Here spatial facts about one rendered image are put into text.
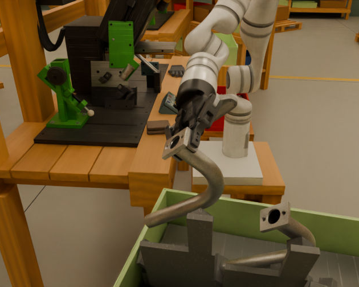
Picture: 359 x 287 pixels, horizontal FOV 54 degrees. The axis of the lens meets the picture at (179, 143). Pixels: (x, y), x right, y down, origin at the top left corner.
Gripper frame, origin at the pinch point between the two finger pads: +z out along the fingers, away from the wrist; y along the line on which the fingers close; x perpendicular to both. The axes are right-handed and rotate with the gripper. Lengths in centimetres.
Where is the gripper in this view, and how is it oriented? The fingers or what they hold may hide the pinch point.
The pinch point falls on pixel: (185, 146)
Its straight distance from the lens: 59.7
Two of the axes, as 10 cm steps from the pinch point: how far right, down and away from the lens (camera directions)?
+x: 7.3, 5.5, 4.0
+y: 6.6, -4.3, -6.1
